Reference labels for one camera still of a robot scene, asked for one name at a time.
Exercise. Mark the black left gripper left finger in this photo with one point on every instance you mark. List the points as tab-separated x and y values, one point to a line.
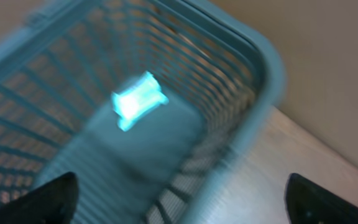
53	203

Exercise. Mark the mint green snack packet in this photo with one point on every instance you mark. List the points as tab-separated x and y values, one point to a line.
143	95

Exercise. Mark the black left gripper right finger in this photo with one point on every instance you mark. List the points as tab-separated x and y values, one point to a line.
308	202

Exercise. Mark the grey plastic mesh basket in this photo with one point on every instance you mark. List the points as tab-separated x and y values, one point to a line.
57	73

